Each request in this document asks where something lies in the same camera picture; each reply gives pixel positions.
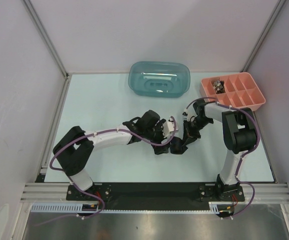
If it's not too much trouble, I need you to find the aluminium extrusion rail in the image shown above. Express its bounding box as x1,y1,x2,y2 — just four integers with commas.
20,182,289,204

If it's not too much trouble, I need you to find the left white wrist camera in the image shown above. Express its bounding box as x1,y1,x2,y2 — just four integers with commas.
162,117,179,138

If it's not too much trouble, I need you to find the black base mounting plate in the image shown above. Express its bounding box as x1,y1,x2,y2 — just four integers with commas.
66,182,245,211

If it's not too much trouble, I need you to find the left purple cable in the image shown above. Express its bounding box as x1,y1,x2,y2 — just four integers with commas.
49,116,177,220

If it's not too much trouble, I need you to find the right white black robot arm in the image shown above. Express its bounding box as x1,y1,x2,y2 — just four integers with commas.
182,97,260,201

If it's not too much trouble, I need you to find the dark striped necktie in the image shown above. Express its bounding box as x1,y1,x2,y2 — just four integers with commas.
169,136,188,155

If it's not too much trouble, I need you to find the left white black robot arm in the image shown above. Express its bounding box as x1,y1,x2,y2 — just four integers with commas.
51,110,178,200

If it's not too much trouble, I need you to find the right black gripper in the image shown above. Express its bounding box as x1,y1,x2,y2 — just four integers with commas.
181,117,213,147

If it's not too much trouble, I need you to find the pink compartment organizer tray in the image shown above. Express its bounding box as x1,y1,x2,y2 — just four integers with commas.
200,72,266,111

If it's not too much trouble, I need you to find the rolled tie in tray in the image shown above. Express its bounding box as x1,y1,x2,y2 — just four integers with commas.
211,79,226,94

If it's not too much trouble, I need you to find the white slotted cable duct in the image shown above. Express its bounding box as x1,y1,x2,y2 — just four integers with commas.
30,202,229,214

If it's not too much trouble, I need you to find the teal transparent plastic tub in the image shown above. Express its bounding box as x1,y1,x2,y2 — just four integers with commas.
128,61,191,98

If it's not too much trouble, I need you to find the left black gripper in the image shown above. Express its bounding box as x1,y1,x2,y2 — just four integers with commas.
143,119,172,155

